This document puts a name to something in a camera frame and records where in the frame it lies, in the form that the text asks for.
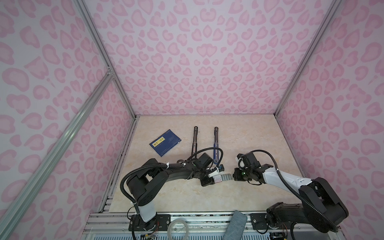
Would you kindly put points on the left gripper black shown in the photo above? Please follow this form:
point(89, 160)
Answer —
point(207, 182)

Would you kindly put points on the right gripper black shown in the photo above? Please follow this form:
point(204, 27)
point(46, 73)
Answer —
point(236, 177)

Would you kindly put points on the red white staple box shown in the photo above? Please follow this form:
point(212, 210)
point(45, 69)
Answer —
point(217, 179)

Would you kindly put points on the silver staple tray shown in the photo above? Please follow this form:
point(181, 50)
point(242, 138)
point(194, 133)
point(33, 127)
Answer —
point(227, 177)

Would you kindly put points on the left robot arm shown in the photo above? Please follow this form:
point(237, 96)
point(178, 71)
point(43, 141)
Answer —
point(142, 185)

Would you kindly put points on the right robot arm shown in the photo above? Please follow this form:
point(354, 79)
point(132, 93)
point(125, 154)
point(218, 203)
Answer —
point(320, 205)

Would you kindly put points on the blue booklet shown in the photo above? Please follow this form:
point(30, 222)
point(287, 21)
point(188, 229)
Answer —
point(165, 142)

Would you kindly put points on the clear tape roll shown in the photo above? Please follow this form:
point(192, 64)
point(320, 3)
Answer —
point(176, 226)

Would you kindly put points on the grey cloth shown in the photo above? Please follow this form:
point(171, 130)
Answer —
point(236, 226)

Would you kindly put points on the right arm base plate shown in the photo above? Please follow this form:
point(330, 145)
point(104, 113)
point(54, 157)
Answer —
point(260, 222)

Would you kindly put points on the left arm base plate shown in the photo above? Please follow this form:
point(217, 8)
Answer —
point(160, 222)

